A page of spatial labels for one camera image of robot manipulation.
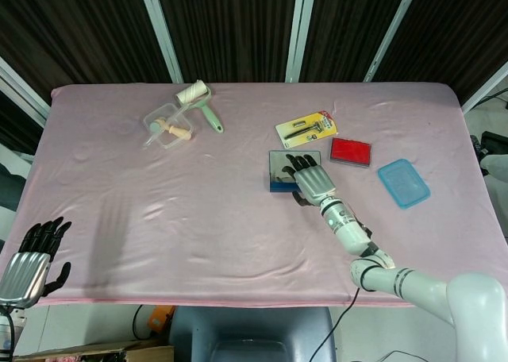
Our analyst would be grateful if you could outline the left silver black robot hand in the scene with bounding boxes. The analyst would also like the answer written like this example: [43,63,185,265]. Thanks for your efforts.
[0,216,73,310]

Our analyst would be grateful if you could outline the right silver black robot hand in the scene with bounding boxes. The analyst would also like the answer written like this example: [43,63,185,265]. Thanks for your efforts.
[280,152,339,207]

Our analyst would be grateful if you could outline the blue glasses case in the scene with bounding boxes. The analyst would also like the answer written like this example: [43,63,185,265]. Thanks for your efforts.
[264,149,322,195]

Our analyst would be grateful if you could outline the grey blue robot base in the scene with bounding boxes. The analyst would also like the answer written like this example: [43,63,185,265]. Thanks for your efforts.
[168,305,337,362]

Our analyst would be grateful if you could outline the red ink pad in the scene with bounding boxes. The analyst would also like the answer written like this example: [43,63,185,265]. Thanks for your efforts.
[329,137,373,169]

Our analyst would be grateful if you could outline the razor in yellow pack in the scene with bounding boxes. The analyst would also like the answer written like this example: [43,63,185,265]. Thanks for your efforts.
[275,110,340,148]

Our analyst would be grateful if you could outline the blue plastic lid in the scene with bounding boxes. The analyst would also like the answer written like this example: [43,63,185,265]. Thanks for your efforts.
[376,157,432,211]

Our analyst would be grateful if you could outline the green lint roller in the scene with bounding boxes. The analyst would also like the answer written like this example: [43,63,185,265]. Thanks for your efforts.
[175,80,225,135]

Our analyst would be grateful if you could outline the pink tablecloth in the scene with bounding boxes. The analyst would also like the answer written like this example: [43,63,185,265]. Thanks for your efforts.
[24,82,507,310]

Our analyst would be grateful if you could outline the beige wooden stamp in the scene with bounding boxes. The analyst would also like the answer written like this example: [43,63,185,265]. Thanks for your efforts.
[168,124,195,141]

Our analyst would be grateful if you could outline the orange device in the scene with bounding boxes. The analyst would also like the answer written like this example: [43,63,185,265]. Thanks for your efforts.
[148,305,175,331]

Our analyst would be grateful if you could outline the clear plastic container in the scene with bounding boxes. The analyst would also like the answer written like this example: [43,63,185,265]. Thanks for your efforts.
[143,102,196,151]

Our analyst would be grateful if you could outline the dark pleated curtain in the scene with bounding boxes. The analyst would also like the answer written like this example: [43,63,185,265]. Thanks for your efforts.
[0,0,508,156]

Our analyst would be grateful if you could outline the black box device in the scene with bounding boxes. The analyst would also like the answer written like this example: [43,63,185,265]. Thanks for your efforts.
[470,131,508,160]

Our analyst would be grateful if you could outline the black cable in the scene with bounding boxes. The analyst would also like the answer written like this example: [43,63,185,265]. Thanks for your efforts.
[309,286,360,362]

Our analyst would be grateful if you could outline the white metal frame post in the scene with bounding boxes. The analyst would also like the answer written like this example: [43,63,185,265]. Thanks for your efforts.
[137,0,184,84]
[285,0,318,83]
[0,56,52,129]
[461,58,508,115]
[363,0,422,83]

